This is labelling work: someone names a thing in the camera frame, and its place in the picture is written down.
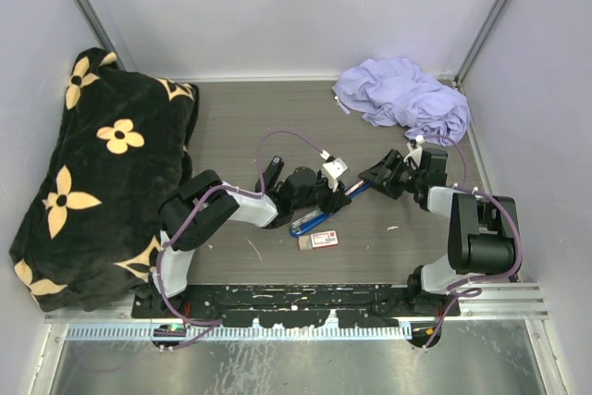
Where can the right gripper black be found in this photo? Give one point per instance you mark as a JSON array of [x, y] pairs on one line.
[[393, 160]]

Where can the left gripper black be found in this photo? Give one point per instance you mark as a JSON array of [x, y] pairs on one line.
[[335, 200]]

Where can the blue stapler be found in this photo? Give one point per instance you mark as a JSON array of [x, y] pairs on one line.
[[313, 219]]

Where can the black stapler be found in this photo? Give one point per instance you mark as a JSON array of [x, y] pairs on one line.
[[270, 176]]

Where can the red white staple box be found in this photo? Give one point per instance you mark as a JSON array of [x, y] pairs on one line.
[[318, 240]]

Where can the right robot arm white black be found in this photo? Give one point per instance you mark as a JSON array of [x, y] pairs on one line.
[[483, 238]]

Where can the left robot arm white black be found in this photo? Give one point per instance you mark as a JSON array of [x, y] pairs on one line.
[[195, 211]]

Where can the lavender crumpled cloth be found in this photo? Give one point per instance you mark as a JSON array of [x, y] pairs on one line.
[[396, 92]]

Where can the black floral blanket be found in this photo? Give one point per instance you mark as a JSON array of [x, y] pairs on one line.
[[91, 234]]

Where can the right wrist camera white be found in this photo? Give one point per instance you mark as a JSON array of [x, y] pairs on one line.
[[415, 152]]

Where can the white cable duct strip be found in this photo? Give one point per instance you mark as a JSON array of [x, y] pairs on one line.
[[172, 332]]

